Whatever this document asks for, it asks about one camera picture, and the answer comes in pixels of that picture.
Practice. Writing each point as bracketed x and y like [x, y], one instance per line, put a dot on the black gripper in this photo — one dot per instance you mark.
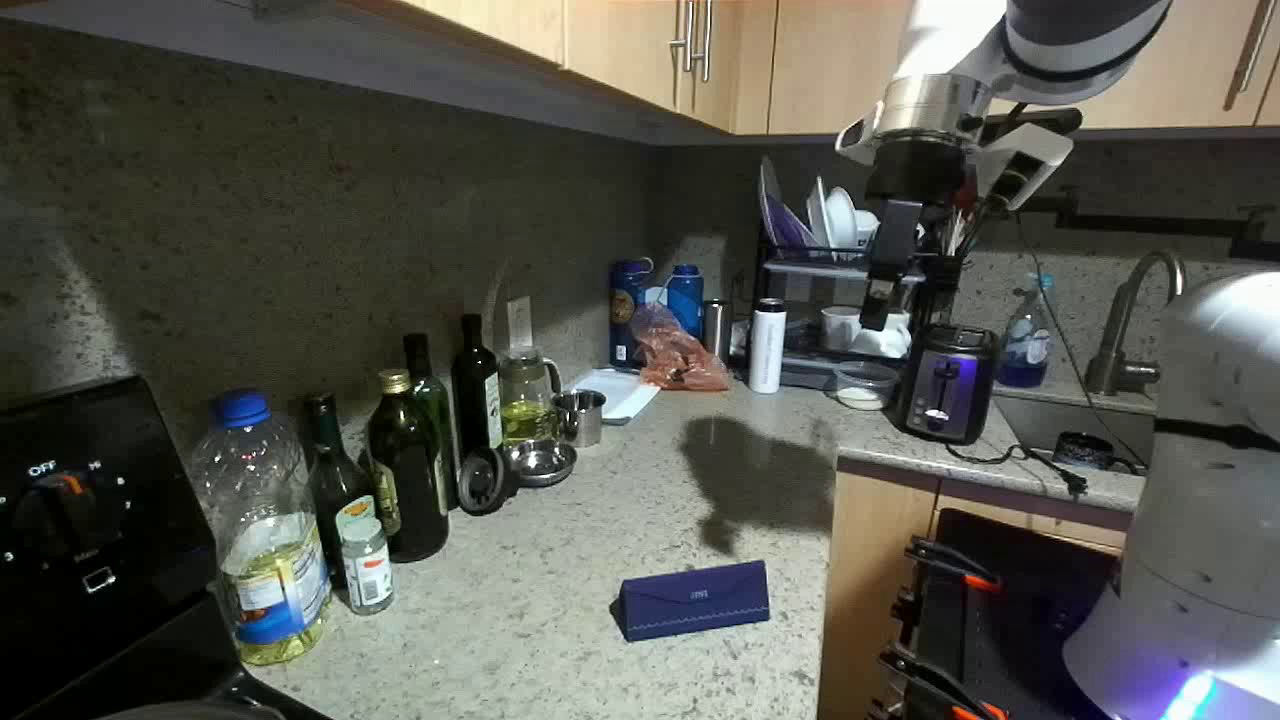
[922, 165]

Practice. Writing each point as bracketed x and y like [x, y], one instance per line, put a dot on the blue glasses case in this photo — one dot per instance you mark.
[695, 601]

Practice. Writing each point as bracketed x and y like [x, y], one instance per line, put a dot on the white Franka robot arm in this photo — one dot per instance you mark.
[1202, 533]

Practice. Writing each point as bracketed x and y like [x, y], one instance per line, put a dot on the dish rack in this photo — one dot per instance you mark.
[814, 284]

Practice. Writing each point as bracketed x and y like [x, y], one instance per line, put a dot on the white plates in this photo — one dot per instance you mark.
[832, 214]

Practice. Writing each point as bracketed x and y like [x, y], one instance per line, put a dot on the black toaster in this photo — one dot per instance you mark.
[945, 384]

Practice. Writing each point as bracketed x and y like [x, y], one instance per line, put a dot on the clear soap bottle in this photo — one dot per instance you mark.
[1027, 348]

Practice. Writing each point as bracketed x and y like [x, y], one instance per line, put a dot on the small white dish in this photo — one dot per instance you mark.
[856, 396]

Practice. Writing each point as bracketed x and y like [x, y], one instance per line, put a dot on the metal faucet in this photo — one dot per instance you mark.
[1121, 332]

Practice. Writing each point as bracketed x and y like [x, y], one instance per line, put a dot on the wooden upper cabinet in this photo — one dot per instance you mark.
[613, 40]
[825, 66]

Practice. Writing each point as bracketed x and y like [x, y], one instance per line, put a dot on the wooden cabinet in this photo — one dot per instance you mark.
[825, 66]
[613, 40]
[865, 601]

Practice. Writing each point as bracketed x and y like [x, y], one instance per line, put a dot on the orange plastic bag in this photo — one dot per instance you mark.
[680, 358]

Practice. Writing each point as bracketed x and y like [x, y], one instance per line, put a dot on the blue canister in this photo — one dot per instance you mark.
[630, 315]

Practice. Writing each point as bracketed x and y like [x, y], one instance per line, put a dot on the orange black clamp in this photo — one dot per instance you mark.
[953, 566]
[933, 681]

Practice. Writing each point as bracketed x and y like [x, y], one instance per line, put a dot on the white plastic tray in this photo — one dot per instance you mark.
[617, 392]

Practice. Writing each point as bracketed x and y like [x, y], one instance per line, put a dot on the wooden lower cabinet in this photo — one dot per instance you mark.
[865, 601]

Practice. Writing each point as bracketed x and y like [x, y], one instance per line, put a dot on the black robot cart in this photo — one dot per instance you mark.
[1041, 601]

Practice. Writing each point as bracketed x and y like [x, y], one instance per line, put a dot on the steel cup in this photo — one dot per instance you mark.
[585, 419]

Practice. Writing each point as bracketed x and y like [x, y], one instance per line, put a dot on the glass oil cruet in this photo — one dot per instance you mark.
[527, 403]

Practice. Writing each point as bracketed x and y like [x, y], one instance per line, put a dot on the steel bowl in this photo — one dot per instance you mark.
[542, 460]

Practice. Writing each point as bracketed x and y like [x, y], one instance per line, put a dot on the dark bottle white label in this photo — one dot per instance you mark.
[474, 392]

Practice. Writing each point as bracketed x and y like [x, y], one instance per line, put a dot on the green wine bottle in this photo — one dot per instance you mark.
[428, 403]

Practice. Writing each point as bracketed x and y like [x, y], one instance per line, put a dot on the olive oil bottle gold cap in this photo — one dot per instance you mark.
[404, 464]

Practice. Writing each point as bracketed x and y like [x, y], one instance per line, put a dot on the dark glass bottle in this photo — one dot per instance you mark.
[334, 483]

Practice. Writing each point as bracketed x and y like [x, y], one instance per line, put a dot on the small jar white lid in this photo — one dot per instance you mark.
[366, 566]

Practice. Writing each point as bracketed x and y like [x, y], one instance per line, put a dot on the plastic oil bottle blue cap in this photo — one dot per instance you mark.
[265, 547]

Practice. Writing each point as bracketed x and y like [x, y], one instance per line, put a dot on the black stove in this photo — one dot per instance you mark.
[93, 561]

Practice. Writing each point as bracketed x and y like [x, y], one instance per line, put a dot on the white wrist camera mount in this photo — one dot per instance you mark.
[1027, 165]

